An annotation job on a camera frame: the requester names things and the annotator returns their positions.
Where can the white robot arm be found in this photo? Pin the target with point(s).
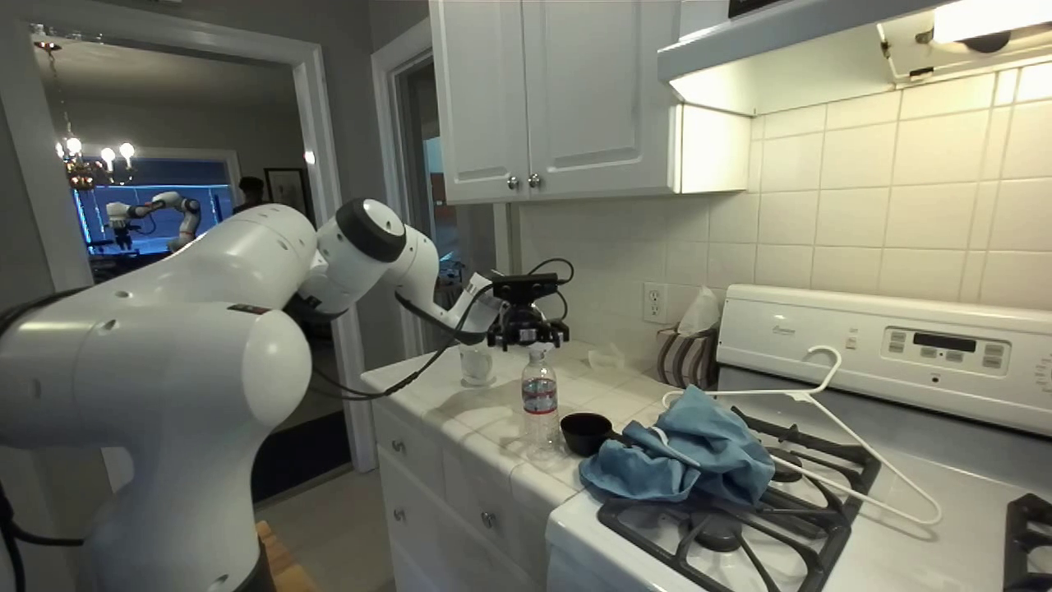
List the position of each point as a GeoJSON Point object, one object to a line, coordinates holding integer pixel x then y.
{"type": "Point", "coordinates": [190, 363]}

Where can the black left stove grate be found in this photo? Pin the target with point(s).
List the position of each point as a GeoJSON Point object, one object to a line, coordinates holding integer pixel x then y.
{"type": "Point", "coordinates": [789, 540]}

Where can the white lower cabinet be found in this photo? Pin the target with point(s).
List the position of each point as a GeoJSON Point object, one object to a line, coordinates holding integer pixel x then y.
{"type": "Point", "coordinates": [455, 521]}

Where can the black stove grate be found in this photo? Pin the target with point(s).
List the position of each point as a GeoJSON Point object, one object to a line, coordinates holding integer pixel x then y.
{"type": "Point", "coordinates": [1026, 555]}
{"type": "Point", "coordinates": [789, 540]}

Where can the clear plastic water bottle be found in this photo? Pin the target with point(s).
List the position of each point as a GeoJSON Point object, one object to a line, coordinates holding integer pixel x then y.
{"type": "Point", "coordinates": [541, 397]}

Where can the white cabinet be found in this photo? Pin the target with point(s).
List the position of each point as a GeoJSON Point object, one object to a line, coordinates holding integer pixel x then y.
{"type": "Point", "coordinates": [455, 521]}
{"type": "Point", "coordinates": [560, 99]}

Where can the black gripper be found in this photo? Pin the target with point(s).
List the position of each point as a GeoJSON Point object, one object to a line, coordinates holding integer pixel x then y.
{"type": "Point", "coordinates": [518, 321]}

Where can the chandelier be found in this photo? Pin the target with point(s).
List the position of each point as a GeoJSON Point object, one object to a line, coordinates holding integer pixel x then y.
{"type": "Point", "coordinates": [84, 167]}

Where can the person in background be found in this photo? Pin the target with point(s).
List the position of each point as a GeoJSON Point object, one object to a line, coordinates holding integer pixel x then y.
{"type": "Point", "coordinates": [252, 193]}

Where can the wall outlet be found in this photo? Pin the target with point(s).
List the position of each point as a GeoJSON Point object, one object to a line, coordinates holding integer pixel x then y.
{"type": "Point", "coordinates": [657, 305]}

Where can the plates against backsplash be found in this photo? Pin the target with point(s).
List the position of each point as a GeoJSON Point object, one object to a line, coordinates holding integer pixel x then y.
{"type": "Point", "coordinates": [688, 349]}

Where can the white upper cabinet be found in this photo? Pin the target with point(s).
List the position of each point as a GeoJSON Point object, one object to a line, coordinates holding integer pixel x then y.
{"type": "Point", "coordinates": [560, 99]}

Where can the white range hood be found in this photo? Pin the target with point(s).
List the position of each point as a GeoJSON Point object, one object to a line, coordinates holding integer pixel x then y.
{"type": "Point", "coordinates": [787, 55]}

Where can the small black pot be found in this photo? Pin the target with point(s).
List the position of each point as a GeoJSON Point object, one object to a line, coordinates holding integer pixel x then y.
{"type": "Point", "coordinates": [583, 431]}

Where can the white mug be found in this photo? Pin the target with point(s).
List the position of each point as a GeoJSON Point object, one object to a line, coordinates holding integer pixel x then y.
{"type": "Point", "coordinates": [474, 368]}

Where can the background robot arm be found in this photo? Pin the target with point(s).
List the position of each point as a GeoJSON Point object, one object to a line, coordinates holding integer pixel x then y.
{"type": "Point", "coordinates": [122, 219]}

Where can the blue cloth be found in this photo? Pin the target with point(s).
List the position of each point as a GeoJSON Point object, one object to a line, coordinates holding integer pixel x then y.
{"type": "Point", "coordinates": [695, 450]}

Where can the black right stove grate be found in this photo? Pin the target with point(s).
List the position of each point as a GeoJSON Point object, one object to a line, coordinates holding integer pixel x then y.
{"type": "Point", "coordinates": [1026, 555]}

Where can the white gas stove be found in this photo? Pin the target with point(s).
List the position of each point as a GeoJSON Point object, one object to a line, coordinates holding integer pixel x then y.
{"type": "Point", "coordinates": [913, 451]}

